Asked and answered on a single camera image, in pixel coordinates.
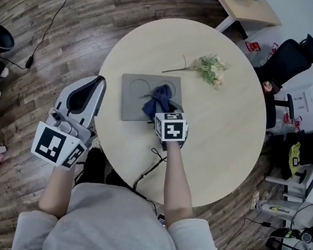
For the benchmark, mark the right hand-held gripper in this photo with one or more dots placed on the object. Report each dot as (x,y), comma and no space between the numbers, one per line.
(171,131)

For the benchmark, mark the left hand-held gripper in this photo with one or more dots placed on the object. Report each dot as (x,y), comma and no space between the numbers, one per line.
(72,100)

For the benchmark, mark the dark blue cloth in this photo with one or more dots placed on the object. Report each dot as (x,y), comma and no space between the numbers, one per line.
(161,98)

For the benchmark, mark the grey box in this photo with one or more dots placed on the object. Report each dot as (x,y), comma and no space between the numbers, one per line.
(137,100)

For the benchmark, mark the person's right forearm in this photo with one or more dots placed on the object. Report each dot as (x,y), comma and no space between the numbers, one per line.
(177,185)

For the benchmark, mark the person's left forearm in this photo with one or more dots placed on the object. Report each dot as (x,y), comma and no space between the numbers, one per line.
(56,190)

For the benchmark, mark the black bag with yellow cloth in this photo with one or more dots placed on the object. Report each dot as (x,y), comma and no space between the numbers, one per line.
(311,148)

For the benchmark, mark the person's black trouser legs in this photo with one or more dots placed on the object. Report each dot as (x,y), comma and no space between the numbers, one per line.
(98,166)

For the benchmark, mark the artificial flower bouquet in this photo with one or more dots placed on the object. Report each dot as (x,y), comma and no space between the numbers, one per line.
(211,69)

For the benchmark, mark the clear plastic bag red print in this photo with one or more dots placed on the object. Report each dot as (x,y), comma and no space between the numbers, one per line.
(252,48)

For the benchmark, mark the person's grey shirt torso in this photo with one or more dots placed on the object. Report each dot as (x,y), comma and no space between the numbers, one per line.
(113,233)

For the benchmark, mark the white stool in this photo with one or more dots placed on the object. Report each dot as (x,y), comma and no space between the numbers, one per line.
(293,183)

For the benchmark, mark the black office chair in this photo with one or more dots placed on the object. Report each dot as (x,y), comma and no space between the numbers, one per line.
(287,60)

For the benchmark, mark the light wooden desk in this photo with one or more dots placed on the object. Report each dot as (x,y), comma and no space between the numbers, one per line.
(243,8)

